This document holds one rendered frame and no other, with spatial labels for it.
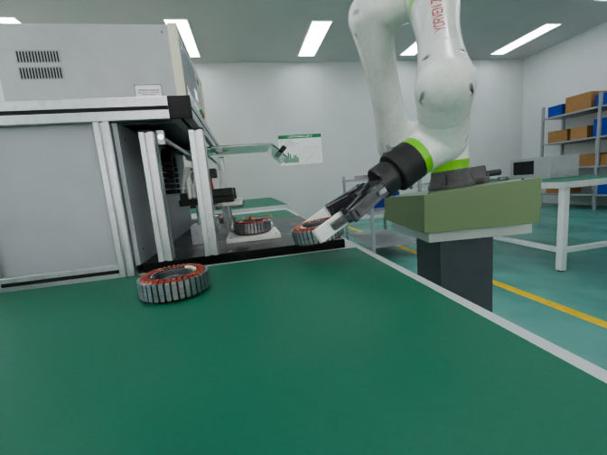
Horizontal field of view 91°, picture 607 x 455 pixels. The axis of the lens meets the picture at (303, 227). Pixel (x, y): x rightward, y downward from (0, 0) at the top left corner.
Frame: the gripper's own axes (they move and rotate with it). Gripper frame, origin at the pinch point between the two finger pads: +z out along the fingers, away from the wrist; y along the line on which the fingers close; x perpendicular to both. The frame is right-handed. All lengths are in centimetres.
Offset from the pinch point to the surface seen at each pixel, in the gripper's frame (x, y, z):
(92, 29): -64, -20, 15
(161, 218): -20.4, -7.3, 26.3
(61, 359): -11.7, 27.7, 34.3
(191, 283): -8.3, 14.1, 23.1
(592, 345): 143, -47, -87
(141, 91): -48, -20, 14
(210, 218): -14.5, -7.3, 17.9
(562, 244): 166, -134, -176
